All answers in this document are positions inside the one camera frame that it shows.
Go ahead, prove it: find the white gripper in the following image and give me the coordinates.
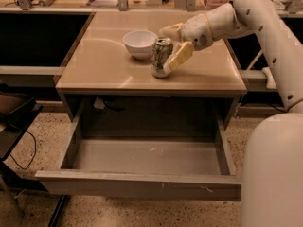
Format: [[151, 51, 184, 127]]
[[159, 13, 213, 73]]

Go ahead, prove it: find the white ceramic bowl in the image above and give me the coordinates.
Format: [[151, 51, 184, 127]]
[[123, 30, 157, 60]]

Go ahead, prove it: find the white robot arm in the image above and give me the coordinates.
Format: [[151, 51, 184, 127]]
[[160, 0, 303, 227]]

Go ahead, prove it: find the black cable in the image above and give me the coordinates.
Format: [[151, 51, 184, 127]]
[[8, 120, 38, 171]]

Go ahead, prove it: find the open grey top drawer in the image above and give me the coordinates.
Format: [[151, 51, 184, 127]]
[[34, 97, 244, 202]]

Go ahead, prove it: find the green white 7up can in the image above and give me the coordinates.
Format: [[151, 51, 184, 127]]
[[151, 37, 173, 78]]

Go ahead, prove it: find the dark side table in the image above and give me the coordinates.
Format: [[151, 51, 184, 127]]
[[0, 83, 45, 218]]

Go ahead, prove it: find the white stick with handle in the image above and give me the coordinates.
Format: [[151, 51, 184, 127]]
[[246, 50, 263, 70]]

